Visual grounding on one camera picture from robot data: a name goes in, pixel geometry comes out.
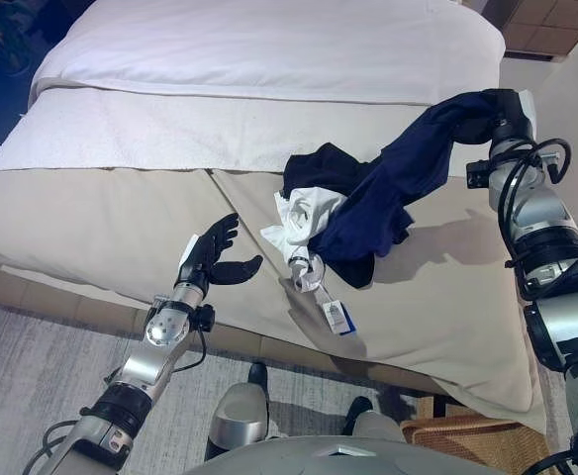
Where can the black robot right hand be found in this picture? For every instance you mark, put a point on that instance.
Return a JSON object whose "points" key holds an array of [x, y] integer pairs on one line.
{"points": [[511, 106]]}

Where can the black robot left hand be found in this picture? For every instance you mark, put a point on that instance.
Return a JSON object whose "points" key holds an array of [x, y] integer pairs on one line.
{"points": [[205, 252]]}

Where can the white garment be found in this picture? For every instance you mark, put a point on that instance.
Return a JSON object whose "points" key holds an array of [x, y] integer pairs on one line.
{"points": [[309, 213]]}

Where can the navy blue garment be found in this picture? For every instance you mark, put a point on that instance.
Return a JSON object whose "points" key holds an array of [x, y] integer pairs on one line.
{"points": [[398, 183]]}

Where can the black garment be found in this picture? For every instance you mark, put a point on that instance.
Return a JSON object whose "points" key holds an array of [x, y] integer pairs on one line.
{"points": [[323, 165]]}

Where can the white blue clothing tag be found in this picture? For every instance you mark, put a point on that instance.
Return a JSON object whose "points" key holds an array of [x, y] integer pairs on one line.
{"points": [[337, 316]]}

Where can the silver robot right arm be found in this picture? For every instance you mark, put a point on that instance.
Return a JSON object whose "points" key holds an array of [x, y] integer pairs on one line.
{"points": [[541, 213]]}

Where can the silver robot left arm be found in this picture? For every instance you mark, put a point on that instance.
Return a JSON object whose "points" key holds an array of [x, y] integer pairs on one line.
{"points": [[145, 361]]}

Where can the beige bed cover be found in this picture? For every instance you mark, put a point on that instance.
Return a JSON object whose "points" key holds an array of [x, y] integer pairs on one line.
{"points": [[96, 222]]}

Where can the bed with white duvet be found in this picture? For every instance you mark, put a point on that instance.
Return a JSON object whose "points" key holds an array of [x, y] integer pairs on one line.
{"points": [[269, 49]]}

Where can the brown wicker basket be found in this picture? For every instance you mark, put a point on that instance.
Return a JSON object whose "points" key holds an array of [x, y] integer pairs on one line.
{"points": [[467, 435]]}

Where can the robot left leg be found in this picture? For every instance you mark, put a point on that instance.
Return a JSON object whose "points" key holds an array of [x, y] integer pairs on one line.
{"points": [[239, 415]]}

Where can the robot leg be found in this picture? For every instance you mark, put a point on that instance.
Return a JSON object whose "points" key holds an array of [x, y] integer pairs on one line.
{"points": [[375, 425], [239, 415]]}

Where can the grey striped rug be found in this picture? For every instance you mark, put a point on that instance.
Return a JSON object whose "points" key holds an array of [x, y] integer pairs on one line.
{"points": [[31, 376]]}

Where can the robot right leg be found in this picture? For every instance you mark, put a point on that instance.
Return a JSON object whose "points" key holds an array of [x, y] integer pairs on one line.
{"points": [[375, 425]]}

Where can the grey robot torso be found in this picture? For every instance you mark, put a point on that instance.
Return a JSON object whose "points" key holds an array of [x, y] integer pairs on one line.
{"points": [[343, 460]]}

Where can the tan bed frame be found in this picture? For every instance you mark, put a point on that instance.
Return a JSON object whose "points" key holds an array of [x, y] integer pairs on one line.
{"points": [[46, 297]]}

